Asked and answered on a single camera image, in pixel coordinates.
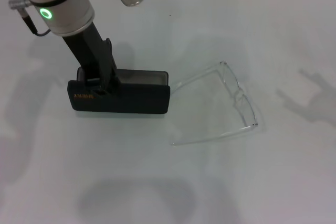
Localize left gripper cable with plugs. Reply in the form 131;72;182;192
8;0;52;37

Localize black glasses case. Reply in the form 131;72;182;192
67;66;171;116

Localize clear white glasses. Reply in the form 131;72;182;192
169;60;259;146

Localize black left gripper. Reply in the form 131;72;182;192
61;21;118;97

